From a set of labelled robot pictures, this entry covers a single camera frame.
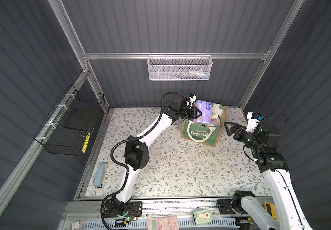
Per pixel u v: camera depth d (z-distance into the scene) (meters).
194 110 0.75
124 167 0.56
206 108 0.84
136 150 0.59
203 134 0.91
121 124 1.12
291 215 0.39
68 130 0.72
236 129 0.61
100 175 0.81
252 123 0.61
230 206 0.74
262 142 0.52
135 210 0.72
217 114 0.94
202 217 0.65
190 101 0.76
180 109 0.70
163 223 0.68
